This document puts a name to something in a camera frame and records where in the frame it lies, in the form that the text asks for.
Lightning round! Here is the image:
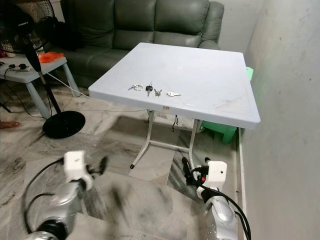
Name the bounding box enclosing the green plastic stool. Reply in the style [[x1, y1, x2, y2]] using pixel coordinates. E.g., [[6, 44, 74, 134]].
[[200, 119, 239, 145]]

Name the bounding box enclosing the black standing fan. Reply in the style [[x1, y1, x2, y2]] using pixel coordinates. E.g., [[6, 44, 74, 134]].
[[0, 0, 86, 140]]

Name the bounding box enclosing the white folding table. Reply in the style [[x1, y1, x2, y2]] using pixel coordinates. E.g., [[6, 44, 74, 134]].
[[88, 42, 262, 171]]

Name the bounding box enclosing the person's bare foot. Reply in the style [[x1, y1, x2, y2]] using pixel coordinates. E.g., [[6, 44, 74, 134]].
[[0, 120, 22, 130]]

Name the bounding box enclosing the orange cloth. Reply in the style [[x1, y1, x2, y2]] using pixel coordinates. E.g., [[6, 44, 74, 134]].
[[37, 52, 66, 64]]

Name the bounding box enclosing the light grey side table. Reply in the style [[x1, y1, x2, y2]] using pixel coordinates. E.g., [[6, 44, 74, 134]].
[[0, 54, 77, 120]]

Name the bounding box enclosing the white power strip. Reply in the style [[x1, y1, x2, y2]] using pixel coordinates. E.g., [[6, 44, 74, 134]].
[[7, 63, 34, 72]]

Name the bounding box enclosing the black bag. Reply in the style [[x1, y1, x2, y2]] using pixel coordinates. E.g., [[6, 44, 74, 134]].
[[39, 16, 85, 51]]

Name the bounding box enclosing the grey-green leather sofa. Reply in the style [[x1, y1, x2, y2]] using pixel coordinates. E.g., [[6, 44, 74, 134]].
[[59, 0, 226, 89]]

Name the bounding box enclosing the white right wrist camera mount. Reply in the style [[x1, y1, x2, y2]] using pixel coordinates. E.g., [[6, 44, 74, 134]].
[[205, 160, 228, 190]]

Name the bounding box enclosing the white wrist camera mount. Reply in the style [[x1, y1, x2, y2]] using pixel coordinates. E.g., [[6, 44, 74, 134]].
[[63, 151, 89, 184], [205, 160, 228, 190]]

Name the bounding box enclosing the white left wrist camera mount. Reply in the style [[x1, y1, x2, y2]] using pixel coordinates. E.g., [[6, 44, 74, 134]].
[[63, 151, 89, 184]]

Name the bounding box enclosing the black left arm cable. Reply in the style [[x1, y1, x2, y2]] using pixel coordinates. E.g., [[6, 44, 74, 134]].
[[23, 158, 66, 233]]

